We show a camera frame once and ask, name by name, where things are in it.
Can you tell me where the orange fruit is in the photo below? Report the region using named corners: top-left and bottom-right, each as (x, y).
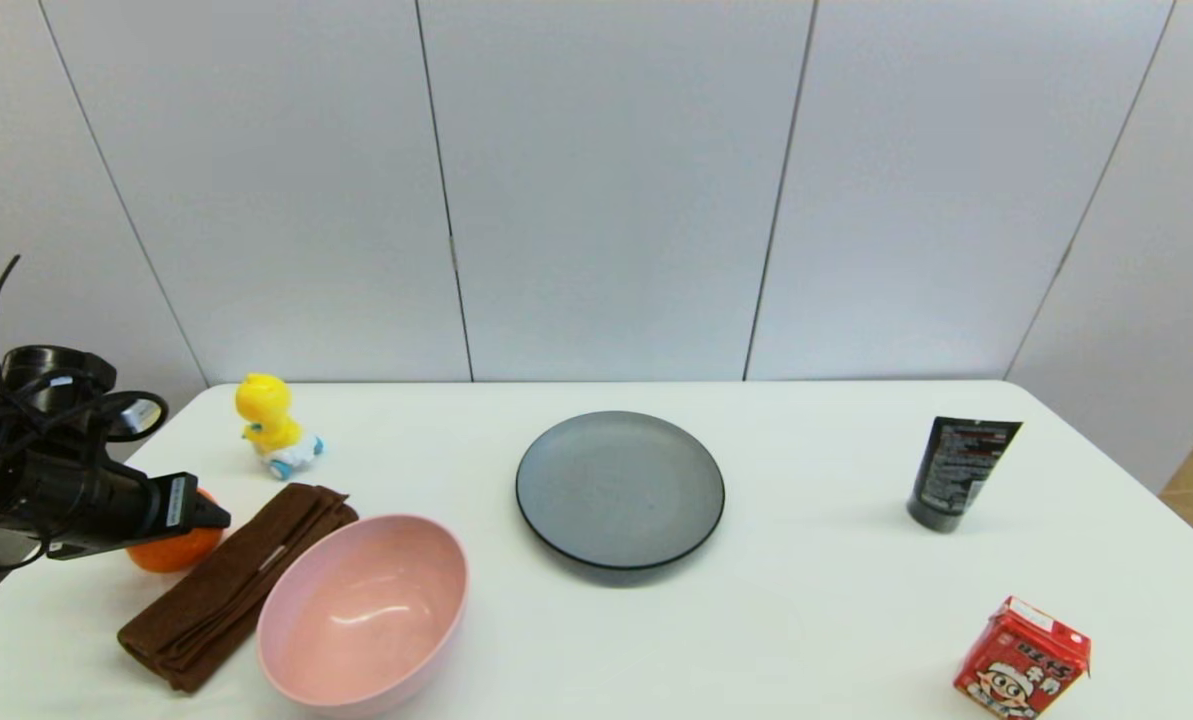
top-left (126, 487), bottom-right (225, 574)

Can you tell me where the brown folded towel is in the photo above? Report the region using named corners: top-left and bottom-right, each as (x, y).
top-left (117, 483), bottom-right (359, 695)

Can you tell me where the yellow duck toy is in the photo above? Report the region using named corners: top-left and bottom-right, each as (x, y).
top-left (234, 373), bottom-right (324, 481)

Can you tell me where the pink bowl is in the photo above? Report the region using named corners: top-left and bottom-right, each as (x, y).
top-left (255, 514), bottom-right (469, 719)

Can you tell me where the grey round plate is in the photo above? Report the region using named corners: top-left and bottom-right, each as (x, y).
top-left (514, 410), bottom-right (726, 574)

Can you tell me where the black cosmetic tube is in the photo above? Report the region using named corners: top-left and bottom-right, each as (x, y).
top-left (906, 416), bottom-right (1023, 534)

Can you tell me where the red milk carton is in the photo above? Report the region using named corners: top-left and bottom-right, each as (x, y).
top-left (952, 596), bottom-right (1092, 720)

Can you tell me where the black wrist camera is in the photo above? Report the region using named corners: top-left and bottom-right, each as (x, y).
top-left (0, 344), bottom-right (169, 443)

